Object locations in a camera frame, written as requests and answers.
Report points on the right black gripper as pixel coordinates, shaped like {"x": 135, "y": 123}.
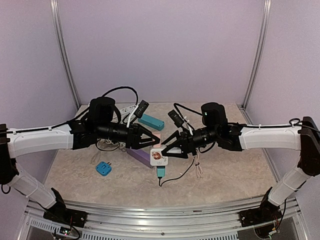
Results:
{"x": 186, "y": 143}

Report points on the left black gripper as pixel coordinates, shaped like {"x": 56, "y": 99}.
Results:
{"x": 135, "y": 130}

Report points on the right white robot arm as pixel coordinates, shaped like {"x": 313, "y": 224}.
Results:
{"x": 299, "y": 135}

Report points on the teal rectangular power block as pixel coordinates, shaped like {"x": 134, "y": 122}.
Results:
{"x": 152, "y": 122}

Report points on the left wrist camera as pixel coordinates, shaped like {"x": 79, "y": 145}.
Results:
{"x": 138, "y": 111}

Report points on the right aluminium corner post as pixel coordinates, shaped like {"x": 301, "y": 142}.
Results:
{"x": 258, "y": 53}

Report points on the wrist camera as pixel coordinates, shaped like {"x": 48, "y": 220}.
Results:
{"x": 179, "y": 122}
{"x": 138, "y": 111}

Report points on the purple rectangular power block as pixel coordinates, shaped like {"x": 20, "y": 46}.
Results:
{"x": 140, "y": 155}

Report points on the blue plug adapter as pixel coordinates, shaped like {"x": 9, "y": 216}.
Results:
{"x": 103, "y": 168}

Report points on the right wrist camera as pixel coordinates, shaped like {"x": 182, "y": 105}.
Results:
{"x": 179, "y": 122}

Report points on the left aluminium corner post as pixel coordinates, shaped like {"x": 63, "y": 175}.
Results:
{"x": 54, "y": 5}

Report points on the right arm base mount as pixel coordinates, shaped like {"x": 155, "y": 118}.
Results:
{"x": 265, "y": 212}

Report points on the pink plug adapter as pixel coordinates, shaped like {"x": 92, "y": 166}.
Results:
{"x": 157, "y": 143}

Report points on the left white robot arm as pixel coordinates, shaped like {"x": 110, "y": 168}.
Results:
{"x": 103, "y": 122}

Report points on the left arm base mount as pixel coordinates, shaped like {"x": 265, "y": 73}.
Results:
{"x": 59, "y": 213}

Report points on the aluminium corner post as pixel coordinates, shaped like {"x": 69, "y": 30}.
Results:
{"x": 258, "y": 53}
{"x": 54, "y": 5}

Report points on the white cube socket with sticker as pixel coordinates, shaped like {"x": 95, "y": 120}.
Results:
{"x": 156, "y": 157}

